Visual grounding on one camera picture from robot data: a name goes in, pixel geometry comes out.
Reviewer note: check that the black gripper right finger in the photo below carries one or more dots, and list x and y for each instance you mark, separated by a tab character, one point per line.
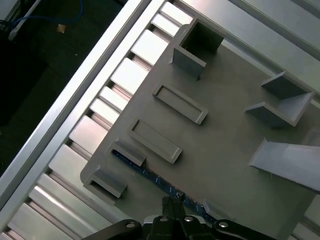
181	210

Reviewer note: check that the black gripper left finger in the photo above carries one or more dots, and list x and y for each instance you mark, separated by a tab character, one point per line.
167	210

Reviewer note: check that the blue RAM stick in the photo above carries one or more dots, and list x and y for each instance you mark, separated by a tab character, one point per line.
160	180

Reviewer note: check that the grey parts rack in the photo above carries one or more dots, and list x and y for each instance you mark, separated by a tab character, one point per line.
225	162

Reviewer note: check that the small brown floor scrap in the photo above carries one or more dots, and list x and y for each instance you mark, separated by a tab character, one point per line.
61	28

